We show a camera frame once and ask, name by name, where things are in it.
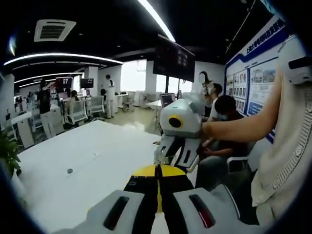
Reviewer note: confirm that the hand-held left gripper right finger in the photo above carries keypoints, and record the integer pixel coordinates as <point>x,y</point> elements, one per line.
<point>180,195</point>

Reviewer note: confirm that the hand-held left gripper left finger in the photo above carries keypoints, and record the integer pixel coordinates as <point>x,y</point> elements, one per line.
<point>136,195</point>

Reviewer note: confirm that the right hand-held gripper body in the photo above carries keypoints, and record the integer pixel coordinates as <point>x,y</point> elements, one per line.
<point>187,117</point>

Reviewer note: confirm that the clear plastic wrap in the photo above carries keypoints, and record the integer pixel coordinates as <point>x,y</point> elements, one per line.
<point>159,158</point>

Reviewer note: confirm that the small desk monitor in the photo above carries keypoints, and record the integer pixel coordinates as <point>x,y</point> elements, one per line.
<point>167,100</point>

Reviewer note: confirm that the white armchair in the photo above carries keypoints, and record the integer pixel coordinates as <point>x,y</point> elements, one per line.
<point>237,159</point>

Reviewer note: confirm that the large black screen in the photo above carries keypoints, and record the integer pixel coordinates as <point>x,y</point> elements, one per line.
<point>174,58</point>

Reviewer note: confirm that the small dark round object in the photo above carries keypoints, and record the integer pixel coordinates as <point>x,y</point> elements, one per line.
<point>70,170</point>

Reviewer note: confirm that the white mesh office chair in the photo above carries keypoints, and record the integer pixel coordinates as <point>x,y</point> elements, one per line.
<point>79,111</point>
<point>97,104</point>

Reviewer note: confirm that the cream knitted vest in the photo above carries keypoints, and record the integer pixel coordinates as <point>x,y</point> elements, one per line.
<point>287,158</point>

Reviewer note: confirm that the long straight ceiling light strip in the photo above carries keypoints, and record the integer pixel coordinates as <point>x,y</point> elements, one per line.
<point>158,22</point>

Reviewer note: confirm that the black display monitor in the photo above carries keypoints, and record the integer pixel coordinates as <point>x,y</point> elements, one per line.
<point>87,83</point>
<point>64,84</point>

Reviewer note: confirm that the white worn chest device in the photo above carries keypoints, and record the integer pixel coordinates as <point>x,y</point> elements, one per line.
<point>302,75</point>

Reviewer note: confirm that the green potted plant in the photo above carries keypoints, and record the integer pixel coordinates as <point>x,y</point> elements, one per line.
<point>8,151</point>

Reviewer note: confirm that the curved ceiling light strip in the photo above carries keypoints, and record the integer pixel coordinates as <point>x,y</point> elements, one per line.
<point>61,55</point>

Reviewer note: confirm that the ceiling air conditioner vent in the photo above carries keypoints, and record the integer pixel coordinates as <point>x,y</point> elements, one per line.
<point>53,30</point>

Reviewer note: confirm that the blue wall poster board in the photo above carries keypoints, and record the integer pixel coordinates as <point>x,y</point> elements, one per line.
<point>258,80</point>

